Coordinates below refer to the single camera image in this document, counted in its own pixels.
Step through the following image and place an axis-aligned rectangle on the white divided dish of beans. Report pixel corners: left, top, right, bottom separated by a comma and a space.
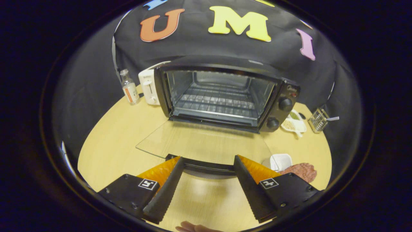
281, 110, 307, 138

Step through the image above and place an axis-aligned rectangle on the small white plastic tray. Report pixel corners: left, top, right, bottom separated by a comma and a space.
262, 154, 293, 172

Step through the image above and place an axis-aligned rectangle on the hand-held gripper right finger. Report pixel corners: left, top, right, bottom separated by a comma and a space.
233, 155, 322, 224

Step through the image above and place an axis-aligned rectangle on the red-brown meat slice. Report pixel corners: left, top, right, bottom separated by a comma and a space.
278, 163, 317, 183

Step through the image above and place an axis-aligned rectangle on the wire mesh utensil holder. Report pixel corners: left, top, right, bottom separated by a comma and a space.
308, 108, 329, 134

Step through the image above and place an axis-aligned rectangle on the black toaster oven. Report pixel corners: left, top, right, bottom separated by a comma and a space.
135, 55, 301, 179

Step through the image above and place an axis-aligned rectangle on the clear glass bottle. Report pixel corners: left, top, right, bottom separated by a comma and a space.
120, 69, 140, 106

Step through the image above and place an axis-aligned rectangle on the white bread toaster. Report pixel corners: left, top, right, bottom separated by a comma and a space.
138, 61, 171, 106

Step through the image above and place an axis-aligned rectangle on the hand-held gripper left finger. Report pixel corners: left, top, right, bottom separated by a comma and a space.
98, 156, 185, 225

